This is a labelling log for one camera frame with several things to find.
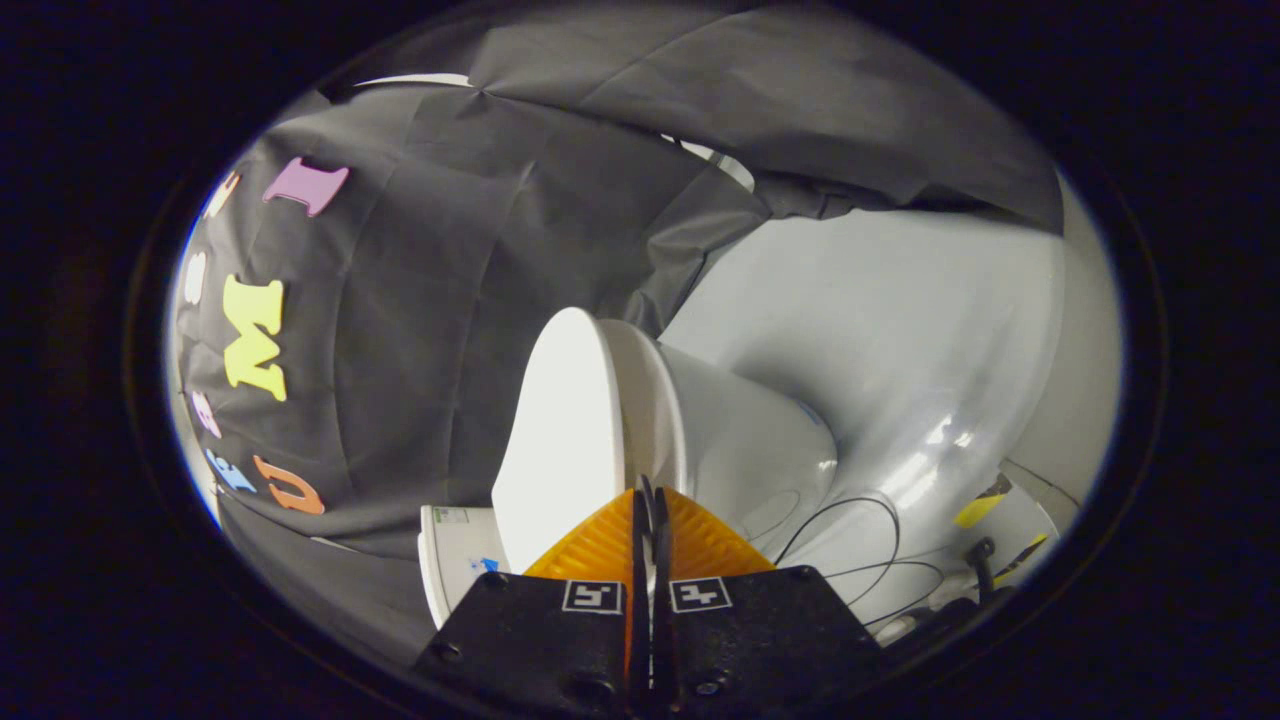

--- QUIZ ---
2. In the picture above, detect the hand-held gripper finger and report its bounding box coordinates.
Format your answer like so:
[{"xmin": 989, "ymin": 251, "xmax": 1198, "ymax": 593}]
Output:
[
  {"xmin": 412, "ymin": 488, "xmax": 646, "ymax": 716},
  {"xmin": 645, "ymin": 485, "xmax": 886, "ymax": 716}
]

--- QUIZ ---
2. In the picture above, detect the white toilet lid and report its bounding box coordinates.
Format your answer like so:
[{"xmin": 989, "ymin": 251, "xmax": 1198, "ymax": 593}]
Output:
[{"xmin": 490, "ymin": 307, "xmax": 629, "ymax": 576}]

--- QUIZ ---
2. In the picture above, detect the white toilet with tank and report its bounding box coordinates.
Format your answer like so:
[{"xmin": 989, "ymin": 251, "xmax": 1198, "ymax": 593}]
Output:
[{"xmin": 418, "ymin": 318, "xmax": 839, "ymax": 631}]

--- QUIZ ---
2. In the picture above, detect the white toilet seat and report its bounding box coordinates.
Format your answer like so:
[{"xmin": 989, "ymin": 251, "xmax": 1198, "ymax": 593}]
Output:
[{"xmin": 598, "ymin": 318, "xmax": 669, "ymax": 493}]

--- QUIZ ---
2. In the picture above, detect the yellow black tape strip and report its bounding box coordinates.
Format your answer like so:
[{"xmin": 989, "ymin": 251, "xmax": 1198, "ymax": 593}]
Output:
[
  {"xmin": 955, "ymin": 475, "xmax": 1013, "ymax": 531},
  {"xmin": 1000, "ymin": 535, "xmax": 1049, "ymax": 581}
]

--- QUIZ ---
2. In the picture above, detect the black backdrop cloth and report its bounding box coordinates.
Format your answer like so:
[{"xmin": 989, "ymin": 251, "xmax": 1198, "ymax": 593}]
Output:
[{"xmin": 170, "ymin": 10, "xmax": 1066, "ymax": 671}]

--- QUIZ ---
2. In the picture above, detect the thin black cable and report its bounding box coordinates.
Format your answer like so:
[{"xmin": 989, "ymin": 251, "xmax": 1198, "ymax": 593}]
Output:
[{"xmin": 770, "ymin": 495, "xmax": 946, "ymax": 631}]

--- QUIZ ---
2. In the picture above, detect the thick black cable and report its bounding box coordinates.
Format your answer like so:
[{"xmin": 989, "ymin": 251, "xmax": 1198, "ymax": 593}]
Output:
[{"xmin": 965, "ymin": 537, "xmax": 1001, "ymax": 601}]

